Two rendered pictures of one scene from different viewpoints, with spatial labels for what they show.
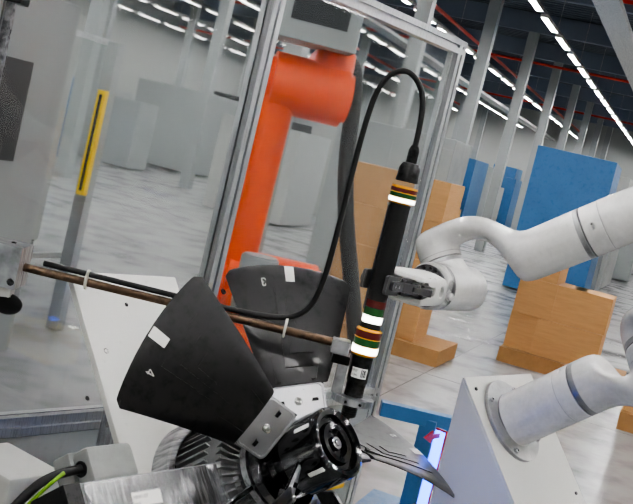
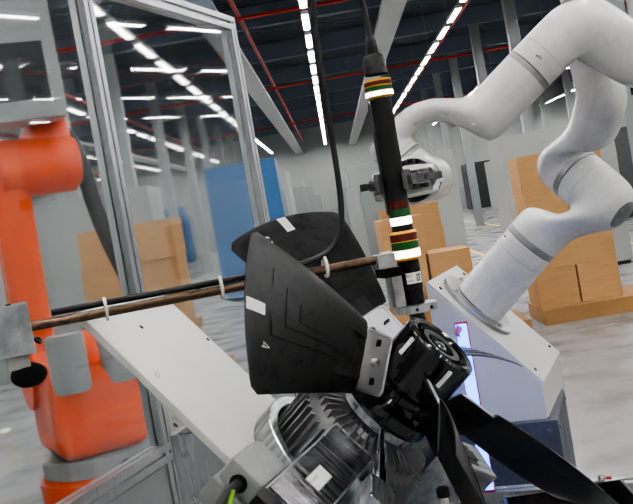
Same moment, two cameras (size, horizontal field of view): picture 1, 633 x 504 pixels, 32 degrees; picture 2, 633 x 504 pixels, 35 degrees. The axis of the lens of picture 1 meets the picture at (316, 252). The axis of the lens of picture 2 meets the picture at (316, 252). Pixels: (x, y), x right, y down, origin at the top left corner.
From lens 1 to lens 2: 0.61 m
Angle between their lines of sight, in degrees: 17
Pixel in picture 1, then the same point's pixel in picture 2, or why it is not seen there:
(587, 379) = (537, 229)
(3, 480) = not seen: outside the picture
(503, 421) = (476, 306)
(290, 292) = (298, 239)
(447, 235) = (402, 130)
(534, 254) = (496, 107)
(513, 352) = not seen: hidden behind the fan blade
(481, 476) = (486, 361)
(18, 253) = (24, 310)
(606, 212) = (545, 39)
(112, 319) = (141, 344)
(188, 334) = (277, 292)
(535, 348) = not seen: hidden behind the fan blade
